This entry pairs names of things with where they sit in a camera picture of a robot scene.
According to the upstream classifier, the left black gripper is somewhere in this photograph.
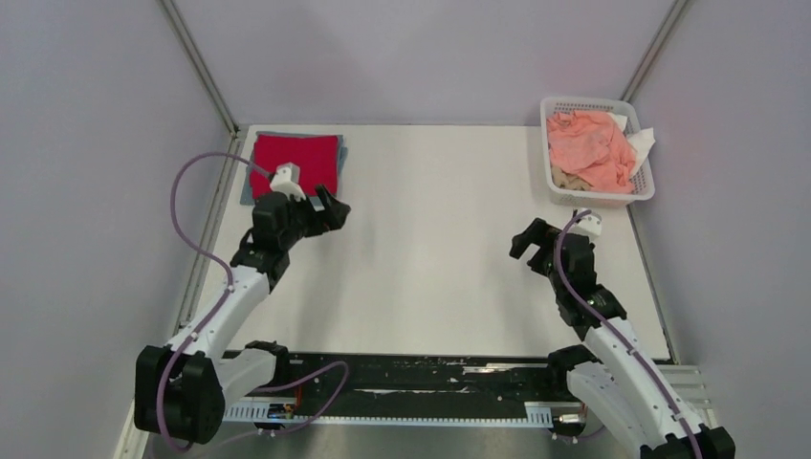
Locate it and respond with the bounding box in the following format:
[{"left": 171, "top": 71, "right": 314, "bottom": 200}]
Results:
[{"left": 278, "top": 184, "right": 348, "bottom": 250}]

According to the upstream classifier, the red t shirt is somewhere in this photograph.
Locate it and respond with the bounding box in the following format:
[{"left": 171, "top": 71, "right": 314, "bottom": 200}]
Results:
[{"left": 249, "top": 133, "right": 340, "bottom": 200}]

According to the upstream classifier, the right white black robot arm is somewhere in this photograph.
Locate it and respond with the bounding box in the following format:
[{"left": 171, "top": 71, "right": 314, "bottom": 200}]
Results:
[{"left": 510, "top": 209, "right": 736, "bottom": 458}]

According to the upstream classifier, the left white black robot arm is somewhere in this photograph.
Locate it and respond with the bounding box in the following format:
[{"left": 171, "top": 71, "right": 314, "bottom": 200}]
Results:
[{"left": 133, "top": 186, "right": 351, "bottom": 449}]

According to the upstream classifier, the beige t shirt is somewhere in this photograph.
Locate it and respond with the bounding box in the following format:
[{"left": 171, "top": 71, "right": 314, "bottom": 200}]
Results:
[{"left": 551, "top": 166, "right": 591, "bottom": 191}]

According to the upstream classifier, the folded blue grey t shirt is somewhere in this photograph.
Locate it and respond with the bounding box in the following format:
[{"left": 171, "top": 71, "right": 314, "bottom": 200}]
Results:
[{"left": 239, "top": 131, "right": 348, "bottom": 213}]

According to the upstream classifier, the peach pink t shirt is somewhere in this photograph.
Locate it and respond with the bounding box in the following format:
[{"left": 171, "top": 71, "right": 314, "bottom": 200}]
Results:
[{"left": 549, "top": 111, "right": 635, "bottom": 193}]

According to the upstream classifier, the white plastic laundry basket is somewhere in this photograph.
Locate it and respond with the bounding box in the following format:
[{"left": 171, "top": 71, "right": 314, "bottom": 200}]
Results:
[{"left": 539, "top": 97, "right": 655, "bottom": 208}]

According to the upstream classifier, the white t shirt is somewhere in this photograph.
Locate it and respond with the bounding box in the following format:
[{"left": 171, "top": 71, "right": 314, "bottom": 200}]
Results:
[{"left": 607, "top": 112, "right": 656, "bottom": 176}]

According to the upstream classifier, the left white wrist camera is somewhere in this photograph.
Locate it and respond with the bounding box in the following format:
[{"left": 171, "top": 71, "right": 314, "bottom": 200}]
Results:
[{"left": 270, "top": 163, "right": 306, "bottom": 200}]

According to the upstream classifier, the white slotted cable duct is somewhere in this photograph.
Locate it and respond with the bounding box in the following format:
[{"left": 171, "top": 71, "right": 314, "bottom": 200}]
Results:
[{"left": 223, "top": 401, "right": 554, "bottom": 429}]

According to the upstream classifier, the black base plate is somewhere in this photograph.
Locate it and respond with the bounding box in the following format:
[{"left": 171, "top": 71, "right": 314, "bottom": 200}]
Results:
[{"left": 230, "top": 352, "right": 609, "bottom": 421}]

